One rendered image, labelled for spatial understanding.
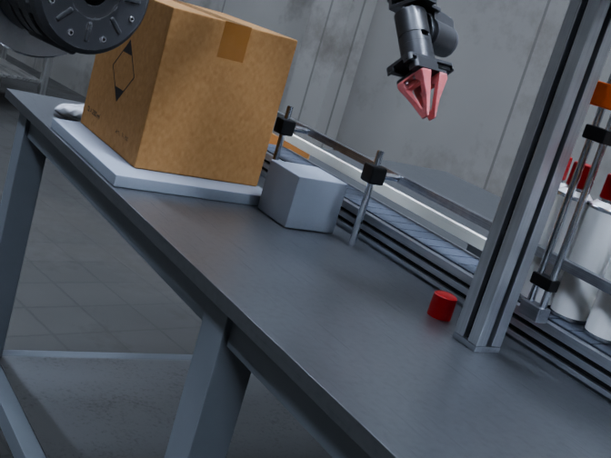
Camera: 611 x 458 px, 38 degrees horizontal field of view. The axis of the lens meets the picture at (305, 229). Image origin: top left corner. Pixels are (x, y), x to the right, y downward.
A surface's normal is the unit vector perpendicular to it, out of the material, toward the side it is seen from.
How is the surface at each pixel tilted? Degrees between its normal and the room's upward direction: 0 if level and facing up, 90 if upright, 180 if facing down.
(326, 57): 90
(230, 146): 90
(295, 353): 0
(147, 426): 0
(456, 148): 90
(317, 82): 90
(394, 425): 0
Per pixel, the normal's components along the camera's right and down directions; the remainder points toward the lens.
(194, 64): 0.50, 0.35
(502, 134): -0.71, -0.04
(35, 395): 0.28, -0.93
